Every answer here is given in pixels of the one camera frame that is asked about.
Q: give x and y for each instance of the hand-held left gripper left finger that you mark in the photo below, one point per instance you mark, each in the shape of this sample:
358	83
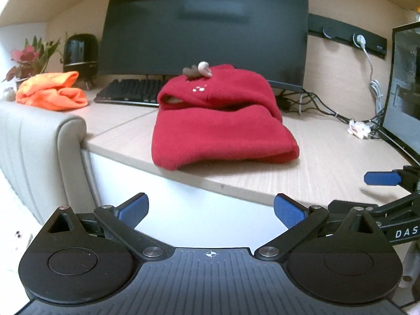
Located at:
133	208

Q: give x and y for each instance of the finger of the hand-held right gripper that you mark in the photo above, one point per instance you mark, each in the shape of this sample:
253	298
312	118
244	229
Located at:
397	207
382	178

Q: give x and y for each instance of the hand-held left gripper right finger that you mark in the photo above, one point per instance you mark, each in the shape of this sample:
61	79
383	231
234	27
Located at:
287	209

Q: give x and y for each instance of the red fleece hoodie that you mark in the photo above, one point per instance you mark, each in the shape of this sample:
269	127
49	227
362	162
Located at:
216	128

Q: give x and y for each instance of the crumpled white tissue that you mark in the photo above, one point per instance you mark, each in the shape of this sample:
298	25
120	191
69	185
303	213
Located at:
358	128

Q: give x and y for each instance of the glass-sided computer case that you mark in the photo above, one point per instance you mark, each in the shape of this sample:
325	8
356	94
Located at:
405	88

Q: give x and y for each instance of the grey chair backrest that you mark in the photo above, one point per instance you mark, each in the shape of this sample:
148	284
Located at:
36	151

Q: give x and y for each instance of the black keyboard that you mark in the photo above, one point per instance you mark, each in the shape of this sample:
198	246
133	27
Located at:
131	92

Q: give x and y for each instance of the orange cloth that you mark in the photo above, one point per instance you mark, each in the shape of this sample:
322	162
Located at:
52	92

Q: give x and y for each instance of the black round speaker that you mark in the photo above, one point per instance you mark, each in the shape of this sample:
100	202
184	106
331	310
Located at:
80	52

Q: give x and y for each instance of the red-leafed potted plant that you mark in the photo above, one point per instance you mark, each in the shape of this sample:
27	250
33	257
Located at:
28	60

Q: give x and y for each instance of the black computer monitor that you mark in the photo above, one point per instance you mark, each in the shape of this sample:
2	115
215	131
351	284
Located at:
203	26

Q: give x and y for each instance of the black wall power strip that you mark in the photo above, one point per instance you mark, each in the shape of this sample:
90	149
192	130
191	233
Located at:
341	34

